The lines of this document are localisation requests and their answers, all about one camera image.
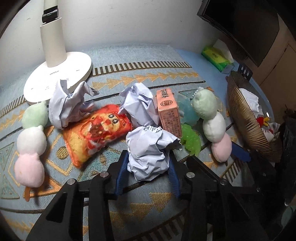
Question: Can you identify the white chicken plush red comb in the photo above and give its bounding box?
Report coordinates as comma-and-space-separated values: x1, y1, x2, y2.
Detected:
256, 115, 280, 143

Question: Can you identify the green jelly toy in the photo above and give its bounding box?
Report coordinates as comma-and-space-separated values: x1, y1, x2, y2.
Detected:
181, 123, 201, 157

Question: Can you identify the tricolor bear dango plush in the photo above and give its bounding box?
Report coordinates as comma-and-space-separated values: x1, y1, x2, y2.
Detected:
191, 87, 232, 163

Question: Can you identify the translucent blue jelly toy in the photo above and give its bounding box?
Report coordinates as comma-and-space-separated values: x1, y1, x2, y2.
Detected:
177, 95, 200, 126

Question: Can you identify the pink rectangular box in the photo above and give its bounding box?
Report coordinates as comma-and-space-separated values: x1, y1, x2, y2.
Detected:
156, 88, 182, 138

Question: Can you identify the large paper pile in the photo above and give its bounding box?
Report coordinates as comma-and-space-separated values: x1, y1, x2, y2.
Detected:
126, 126, 182, 182

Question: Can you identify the orange snack bag plush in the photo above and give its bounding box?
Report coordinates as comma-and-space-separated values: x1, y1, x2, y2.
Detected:
62, 104, 133, 169

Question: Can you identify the brown ribbed glass bowl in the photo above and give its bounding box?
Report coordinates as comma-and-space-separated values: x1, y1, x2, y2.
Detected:
227, 71, 282, 163

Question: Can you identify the tricolor dango plush left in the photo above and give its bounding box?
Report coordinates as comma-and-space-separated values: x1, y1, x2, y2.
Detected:
14, 101, 48, 201

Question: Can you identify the black phone stand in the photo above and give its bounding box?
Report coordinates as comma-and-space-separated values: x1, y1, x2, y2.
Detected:
237, 63, 253, 81

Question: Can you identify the green tissue pack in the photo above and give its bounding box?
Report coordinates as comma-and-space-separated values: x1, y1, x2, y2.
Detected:
201, 39, 234, 74

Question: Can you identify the patterned blue table mat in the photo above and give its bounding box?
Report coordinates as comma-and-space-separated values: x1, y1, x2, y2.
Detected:
1, 45, 240, 240

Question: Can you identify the white desk lamp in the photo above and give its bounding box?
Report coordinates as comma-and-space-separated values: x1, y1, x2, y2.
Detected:
23, 1, 92, 104

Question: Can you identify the black wall monitor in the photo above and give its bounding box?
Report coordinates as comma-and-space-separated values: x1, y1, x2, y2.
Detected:
197, 0, 280, 67

